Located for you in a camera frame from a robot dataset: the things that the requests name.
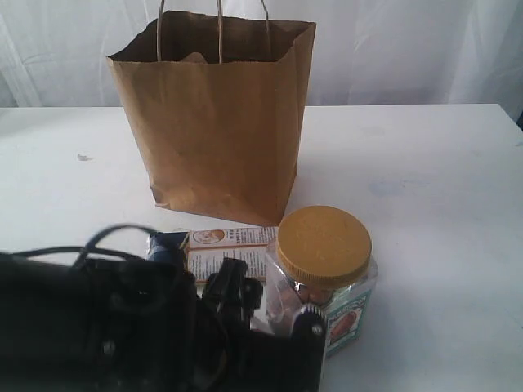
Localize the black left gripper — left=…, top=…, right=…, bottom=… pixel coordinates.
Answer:
left=81, top=258, right=326, bottom=391

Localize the clear nut jar gold lid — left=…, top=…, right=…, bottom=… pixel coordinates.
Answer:
left=265, top=206, right=378, bottom=356

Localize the brown paper shopping bag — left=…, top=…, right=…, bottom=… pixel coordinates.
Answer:
left=107, top=8, right=316, bottom=226

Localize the brown kraft pouch orange label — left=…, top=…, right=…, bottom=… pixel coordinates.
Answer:
left=181, top=52, right=207, bottom=64

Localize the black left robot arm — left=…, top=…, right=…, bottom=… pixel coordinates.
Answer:
left=1, top=254, right=326, bottom=391

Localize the dark blue noodle package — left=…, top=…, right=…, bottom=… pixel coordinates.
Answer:
left=147, top=227, right=278, bottom=284

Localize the white backdrop curtain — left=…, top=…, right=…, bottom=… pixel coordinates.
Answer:
left=1, top=1, right=522, bottom=117

